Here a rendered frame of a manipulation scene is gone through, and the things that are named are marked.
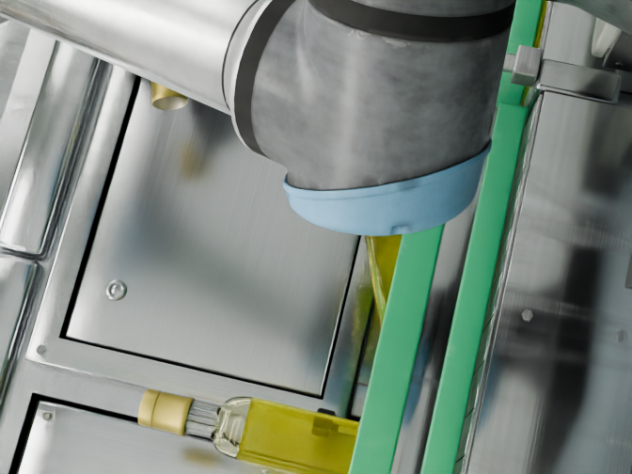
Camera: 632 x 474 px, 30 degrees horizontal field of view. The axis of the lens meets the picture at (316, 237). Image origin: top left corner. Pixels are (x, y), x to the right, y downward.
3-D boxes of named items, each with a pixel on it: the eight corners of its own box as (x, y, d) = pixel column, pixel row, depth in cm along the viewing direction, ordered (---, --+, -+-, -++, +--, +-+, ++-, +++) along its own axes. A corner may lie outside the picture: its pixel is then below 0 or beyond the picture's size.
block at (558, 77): (601, 107, 107) (526, 91, 108) (624, 66, 98) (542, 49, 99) (594, 143, 107) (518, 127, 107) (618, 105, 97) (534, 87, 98)
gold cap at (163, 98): (190, 107, 117) (187, 67, 119) (184, 94, 114) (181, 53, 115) (155, 112, 118) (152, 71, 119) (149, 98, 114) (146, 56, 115)
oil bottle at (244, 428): (450, 450, 108) (226, 397, 110) (456, 444, 103) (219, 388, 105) (438, 511, 107) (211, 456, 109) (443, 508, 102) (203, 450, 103)
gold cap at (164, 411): (197, 402, 109) (150, 390, 109) (192, 395, 106) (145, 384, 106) (186, 438, 108) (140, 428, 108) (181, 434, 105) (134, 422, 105)
